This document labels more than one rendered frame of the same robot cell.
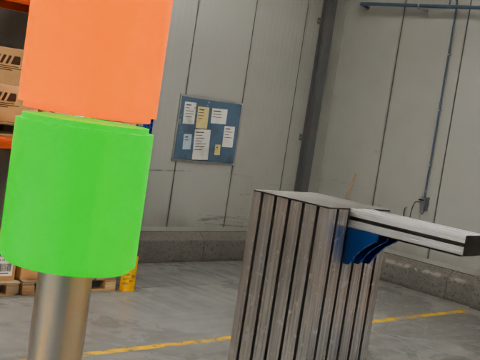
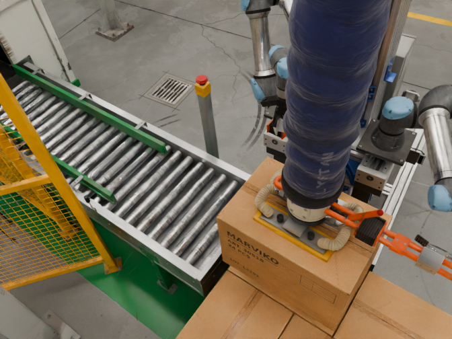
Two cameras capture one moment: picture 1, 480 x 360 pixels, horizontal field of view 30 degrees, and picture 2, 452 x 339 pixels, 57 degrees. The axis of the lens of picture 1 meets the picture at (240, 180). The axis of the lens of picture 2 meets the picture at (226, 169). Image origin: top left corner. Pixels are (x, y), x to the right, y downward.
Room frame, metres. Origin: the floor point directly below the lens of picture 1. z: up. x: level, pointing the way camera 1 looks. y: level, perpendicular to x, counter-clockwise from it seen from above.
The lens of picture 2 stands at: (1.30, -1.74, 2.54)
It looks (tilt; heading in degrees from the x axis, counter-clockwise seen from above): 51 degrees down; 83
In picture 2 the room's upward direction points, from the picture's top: 7 degrees counter-clockwise
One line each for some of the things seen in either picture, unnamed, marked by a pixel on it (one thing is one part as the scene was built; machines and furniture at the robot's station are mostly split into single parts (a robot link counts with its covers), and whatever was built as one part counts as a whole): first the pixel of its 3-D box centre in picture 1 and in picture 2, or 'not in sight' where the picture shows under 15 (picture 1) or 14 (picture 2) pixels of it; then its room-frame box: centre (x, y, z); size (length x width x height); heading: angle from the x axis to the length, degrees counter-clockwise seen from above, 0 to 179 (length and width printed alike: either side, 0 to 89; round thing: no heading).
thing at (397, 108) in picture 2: not in sight; (397, 114); (2.24, -0.57, 1.20); 0.13 x 0.12 x 0.14; 160
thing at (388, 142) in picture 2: not in sight; (389, 132); (2.24, -0.57, 1.09); 0.15 x 0.15 x 0.10
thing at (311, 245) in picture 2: not in sight; (294, 228); (1.65, -0.95, 1.10); 0.34 x 0.10 x 0.05; 131
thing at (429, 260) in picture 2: not in sight; (429, 260); (2.02, -1.24, 1.20); 0.07 x 0.07 x 0.04; 41
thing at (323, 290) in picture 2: not in sight; (299, 240); (1.70, -0.89, 0.87); 0.60 x 0.40 x 0.40; 132
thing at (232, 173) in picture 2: not in sight; (130, 124); (0.94, 0.49, 0.50); 2.31 x 0.05 x 0.19; 132
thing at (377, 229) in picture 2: not in sight; (370, 229); (1.88, -1.08, 1.20); 0.10 x 0.08 x 0.06; 41
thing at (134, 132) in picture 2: not in sight; (85, 101); (0.66, 0.72, 0.60); 1.60 x 0.10 x 0.09; 132
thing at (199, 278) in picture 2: not in sight; (238, 231); (1.47, -0.60, 0.58); 0.70 x 0.03 x 0.06; 42
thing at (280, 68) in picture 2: not in sight; (286, 73); (1.74, -0.50, 1.50); 0.09 x 0.08 x 0.11; 88
